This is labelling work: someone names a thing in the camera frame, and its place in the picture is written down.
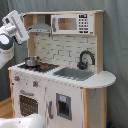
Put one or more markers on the white cabinet door with dispenser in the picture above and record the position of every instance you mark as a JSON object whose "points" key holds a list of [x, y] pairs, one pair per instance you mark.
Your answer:
{"points": [[65, 106]]}

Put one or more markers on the white oven door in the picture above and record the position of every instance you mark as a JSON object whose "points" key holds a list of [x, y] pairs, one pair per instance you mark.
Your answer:
{"points": [[28, 103]]}

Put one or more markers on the red right stove knob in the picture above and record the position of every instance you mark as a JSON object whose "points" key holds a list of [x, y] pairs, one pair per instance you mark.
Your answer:
{"points": [[35, 84]]}

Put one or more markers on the steel toy pot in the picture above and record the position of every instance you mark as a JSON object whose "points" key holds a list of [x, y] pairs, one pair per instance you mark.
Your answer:
{"points": [[32, 61]]}

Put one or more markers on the black toy stovetop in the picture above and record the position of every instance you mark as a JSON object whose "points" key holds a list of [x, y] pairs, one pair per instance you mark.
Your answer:
{"points": [[41, 67]]}

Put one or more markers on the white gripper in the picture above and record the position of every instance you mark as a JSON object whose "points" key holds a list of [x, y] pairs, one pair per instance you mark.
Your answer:
{"points": [[14, 27]]}

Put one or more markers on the wooden toy kitchen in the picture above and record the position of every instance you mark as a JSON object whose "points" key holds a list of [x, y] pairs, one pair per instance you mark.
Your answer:
{"points": [[79, 51]]}

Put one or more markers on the red left stove knob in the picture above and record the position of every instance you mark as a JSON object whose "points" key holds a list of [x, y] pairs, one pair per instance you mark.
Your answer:
{"points": [[17, 78]]}

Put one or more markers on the grey toy sink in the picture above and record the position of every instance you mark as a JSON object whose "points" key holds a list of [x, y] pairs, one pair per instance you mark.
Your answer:
{"points": [[74, 74]]}

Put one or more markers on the white toy microwave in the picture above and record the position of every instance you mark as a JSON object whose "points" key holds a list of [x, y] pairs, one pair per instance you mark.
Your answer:
{"points": [[72, 24]]}

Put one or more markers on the red stove knob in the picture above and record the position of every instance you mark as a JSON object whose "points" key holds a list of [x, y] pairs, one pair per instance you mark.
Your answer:
{"points": [[35, 84], [17, 78]]}

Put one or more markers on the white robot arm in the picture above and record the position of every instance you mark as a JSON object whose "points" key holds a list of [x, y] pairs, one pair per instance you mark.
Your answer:
{"points": [[6, 54]]}

